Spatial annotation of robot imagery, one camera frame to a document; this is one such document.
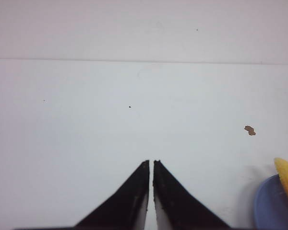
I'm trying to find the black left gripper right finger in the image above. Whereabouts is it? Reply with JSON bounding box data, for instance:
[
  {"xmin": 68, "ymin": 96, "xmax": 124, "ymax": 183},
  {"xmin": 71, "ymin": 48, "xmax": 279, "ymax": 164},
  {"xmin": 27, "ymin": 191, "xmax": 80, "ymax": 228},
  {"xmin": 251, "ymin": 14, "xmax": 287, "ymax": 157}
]
[{"xmin": 153, "ymin": 161, "xmax": 230, "ymax": 230}]

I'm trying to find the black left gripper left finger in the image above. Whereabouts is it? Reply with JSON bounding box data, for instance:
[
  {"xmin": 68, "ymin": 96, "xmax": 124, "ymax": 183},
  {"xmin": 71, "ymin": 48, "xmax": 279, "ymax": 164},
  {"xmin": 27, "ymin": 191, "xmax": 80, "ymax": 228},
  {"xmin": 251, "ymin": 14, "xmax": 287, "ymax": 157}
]
[{"xmin": 74, "ymin": 161, "xmax": 150, "ymax": 230}]

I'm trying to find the blue round plate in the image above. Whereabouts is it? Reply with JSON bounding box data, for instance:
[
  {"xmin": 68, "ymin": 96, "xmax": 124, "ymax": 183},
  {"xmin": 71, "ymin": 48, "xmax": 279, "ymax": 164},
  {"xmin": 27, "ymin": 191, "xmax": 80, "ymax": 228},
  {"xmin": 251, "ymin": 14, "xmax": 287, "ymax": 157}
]
[{"xmin": 253, "ymin": 175, "xmax": 288, "ymax": 230}]

